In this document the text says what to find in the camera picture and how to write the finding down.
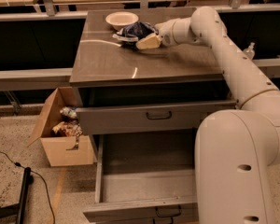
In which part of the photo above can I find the grey drawer cabinet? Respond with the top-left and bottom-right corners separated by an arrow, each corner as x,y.
69,7 -> 238,224

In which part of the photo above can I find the black stand leg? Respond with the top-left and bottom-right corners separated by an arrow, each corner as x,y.
0,167 -> 32,224

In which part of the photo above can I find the cardboard box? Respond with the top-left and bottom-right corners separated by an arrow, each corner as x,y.
28,87 -> 96,166

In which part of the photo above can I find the white bowl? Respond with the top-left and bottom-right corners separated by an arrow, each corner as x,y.
105,11 -> 139,31

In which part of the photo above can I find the black floor cable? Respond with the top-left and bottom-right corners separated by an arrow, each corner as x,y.
0,147 -> 56,224

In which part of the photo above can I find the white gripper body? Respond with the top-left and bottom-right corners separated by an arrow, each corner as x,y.
155,19 -> 178,47

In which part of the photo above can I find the brown crumpled snack bag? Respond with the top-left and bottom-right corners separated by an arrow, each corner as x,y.
51,120 -> 83,137

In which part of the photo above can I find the open middle drawer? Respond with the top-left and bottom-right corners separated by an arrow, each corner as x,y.
83,128 -> 199,224

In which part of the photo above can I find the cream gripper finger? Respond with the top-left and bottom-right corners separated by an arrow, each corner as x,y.
136,33 -> 161,49

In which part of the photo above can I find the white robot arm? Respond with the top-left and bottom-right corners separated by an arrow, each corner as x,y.
139,7 -> 280,224

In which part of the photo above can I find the grey metal rail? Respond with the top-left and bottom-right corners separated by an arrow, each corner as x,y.
0,68 -> 72,91

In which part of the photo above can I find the silver crumpled snack bag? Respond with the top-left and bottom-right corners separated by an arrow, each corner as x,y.
60,106 -> 77,119

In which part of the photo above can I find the blue chip bag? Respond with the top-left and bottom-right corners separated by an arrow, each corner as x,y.
113,21 -> 158,47

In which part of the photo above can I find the clear sanitizer bottle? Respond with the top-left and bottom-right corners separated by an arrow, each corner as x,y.
243,42 -> 255,60

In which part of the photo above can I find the closed top drawer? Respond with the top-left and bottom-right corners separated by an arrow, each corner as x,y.
77,100 -> 235,134

